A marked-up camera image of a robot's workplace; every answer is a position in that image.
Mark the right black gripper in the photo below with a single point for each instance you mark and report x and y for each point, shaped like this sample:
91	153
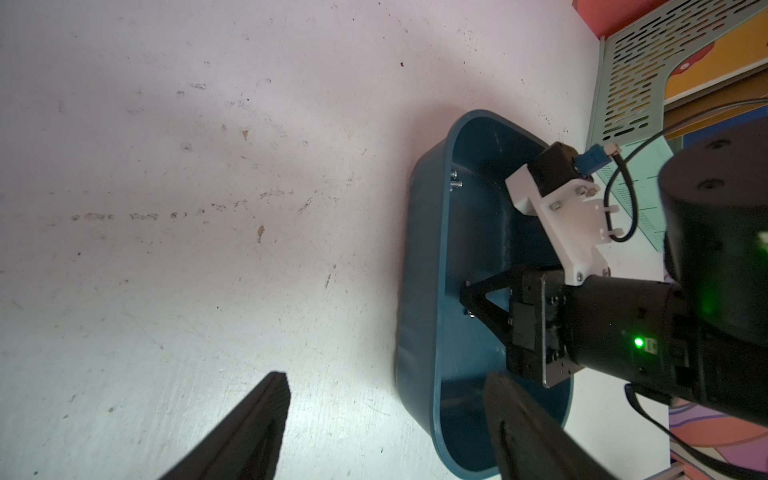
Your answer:
532	331

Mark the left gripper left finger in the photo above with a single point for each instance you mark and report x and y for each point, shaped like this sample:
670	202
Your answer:
246	444

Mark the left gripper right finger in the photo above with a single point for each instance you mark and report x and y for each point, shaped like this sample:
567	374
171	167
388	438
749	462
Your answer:
527	442

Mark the teal plastic storage tray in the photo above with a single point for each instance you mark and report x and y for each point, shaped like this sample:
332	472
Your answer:
452	237

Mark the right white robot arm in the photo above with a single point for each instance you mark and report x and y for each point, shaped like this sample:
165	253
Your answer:
701	337

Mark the green file organizer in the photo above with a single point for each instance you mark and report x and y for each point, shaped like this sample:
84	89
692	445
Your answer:
636	62

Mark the brown folder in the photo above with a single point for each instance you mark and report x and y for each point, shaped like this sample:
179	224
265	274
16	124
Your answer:
746	88

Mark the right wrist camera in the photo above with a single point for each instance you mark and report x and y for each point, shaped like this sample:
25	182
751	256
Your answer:
560	163

